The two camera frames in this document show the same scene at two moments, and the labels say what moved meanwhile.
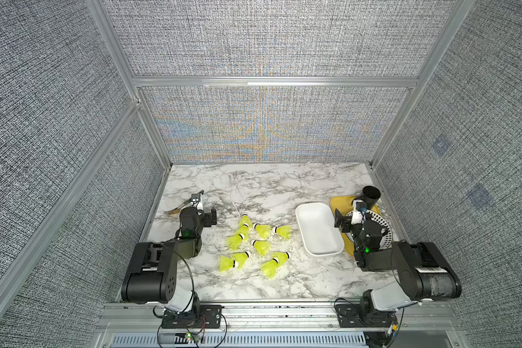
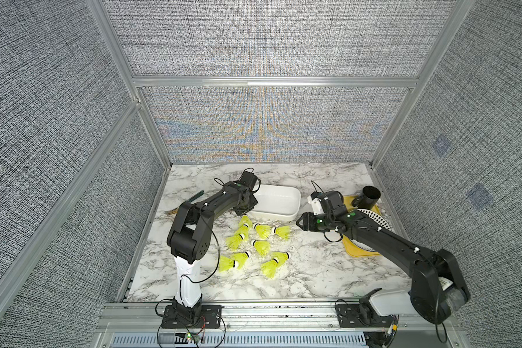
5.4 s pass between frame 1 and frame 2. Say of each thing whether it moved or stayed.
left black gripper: moved
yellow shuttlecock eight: stayed
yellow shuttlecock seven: stayed
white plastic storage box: moved
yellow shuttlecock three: stayed
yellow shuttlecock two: stayed
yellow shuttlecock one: stayed
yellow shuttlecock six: stayed
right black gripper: moved
